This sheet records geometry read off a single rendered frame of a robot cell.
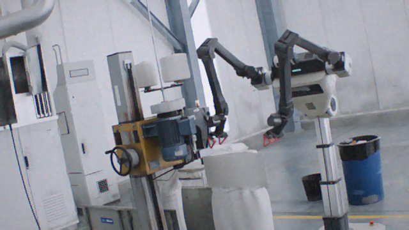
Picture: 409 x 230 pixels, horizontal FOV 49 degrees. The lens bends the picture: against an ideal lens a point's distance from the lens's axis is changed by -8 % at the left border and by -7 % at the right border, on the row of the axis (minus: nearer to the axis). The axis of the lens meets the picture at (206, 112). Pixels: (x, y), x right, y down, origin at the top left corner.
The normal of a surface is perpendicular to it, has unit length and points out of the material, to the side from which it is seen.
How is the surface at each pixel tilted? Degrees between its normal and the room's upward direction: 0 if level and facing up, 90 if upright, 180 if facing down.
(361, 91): 90
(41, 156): 90
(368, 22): 90
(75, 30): 90
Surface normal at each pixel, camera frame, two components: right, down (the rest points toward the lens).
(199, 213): -0.62, 0.15
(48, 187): 0.77, -0.11
